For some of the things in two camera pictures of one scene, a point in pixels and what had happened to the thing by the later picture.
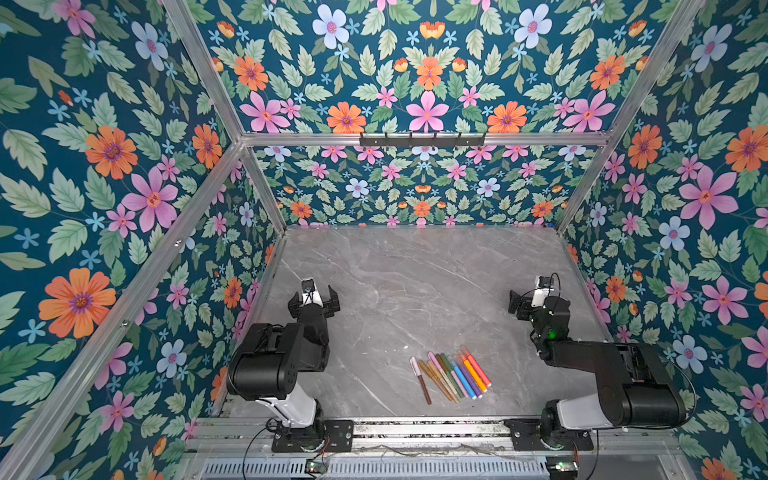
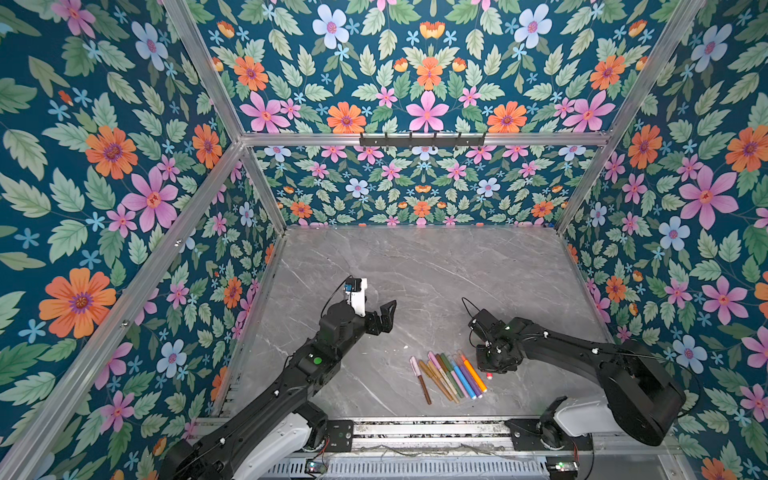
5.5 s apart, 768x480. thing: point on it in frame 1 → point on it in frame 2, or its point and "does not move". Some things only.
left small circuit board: x=315 y=467 does not move
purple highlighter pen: x=469 y=376 does not move
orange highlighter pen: x=468 y=365 does not move
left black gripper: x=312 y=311 → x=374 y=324
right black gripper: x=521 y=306 → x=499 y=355
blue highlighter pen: x=465 y=381 does not move
